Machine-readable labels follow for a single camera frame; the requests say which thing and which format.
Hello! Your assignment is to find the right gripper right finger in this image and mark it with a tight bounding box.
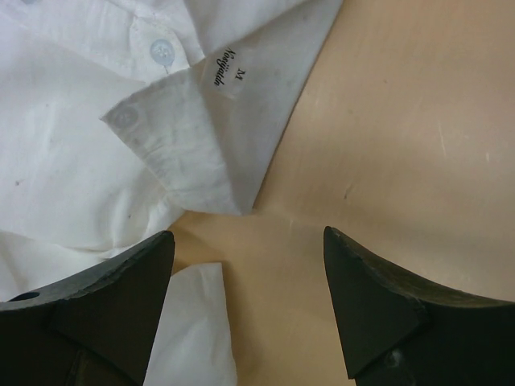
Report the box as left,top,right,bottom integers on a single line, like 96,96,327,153
323,227,514,385

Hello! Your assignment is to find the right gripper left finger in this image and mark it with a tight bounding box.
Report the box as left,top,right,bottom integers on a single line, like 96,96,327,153
1,231,175,385

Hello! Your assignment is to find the white long sleeve shirt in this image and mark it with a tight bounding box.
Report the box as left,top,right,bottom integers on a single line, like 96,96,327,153
1,1,341,385

